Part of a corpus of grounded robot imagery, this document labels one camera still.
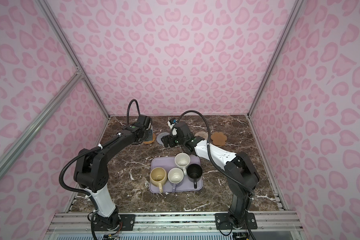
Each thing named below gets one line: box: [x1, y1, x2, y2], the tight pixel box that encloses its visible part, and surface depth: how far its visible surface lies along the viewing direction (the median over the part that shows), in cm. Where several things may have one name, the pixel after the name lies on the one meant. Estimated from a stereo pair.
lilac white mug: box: [167, 167, 185, 193], surface depth 84 cm
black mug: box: [186, 163, 203, 189], surface depth 84 cm
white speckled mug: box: [174, 152, 191, 176], surface depth 90 cm
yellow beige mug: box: [149, 166, 168, 194], surface depth 82 cm
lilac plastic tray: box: [149, 184, 160, 193], surface depth 84 cm
